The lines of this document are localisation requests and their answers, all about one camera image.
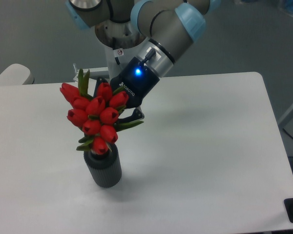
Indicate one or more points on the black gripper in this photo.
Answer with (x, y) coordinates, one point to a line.
(137, 81)

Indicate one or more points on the red tulip bouquet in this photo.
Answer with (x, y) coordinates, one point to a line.
(97, 116)

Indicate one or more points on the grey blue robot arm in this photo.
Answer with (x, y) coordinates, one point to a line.
(170, 26)

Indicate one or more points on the dark grey ribbed vase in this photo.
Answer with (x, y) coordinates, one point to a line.
(105, 169)

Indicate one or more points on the beige chair backrest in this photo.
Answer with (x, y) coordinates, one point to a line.
(16, 74)

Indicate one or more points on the white metal base frame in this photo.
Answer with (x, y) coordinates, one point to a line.
(95, 73)

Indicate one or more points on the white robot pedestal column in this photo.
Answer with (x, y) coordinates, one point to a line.
(121, 42)

